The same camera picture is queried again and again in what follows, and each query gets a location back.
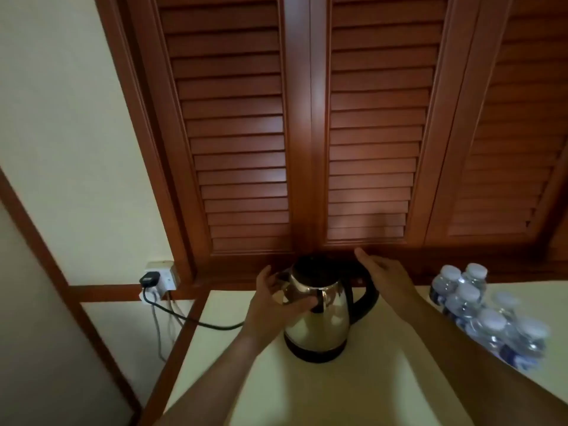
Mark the person's left hand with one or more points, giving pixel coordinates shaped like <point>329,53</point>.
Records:
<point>270,315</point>

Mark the person's right hand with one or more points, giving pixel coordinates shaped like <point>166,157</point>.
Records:
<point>390,283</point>

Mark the stainless steel electric kettle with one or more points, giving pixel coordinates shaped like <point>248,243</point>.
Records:
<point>319,332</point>

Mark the person's right forearm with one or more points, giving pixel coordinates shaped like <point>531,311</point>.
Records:
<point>479,377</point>

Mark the person's left forearm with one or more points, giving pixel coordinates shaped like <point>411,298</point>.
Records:
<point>213,390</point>

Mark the wooden cabinet cream top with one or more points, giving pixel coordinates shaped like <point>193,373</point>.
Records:
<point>177,359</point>

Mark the black plug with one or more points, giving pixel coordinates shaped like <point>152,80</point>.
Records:
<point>150,279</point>

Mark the white plug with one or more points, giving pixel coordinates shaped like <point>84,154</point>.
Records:
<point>145,296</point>

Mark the wooden louvered shutter door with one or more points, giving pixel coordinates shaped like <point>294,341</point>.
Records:
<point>510,128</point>
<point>560,244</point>
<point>377,128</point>
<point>239,128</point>

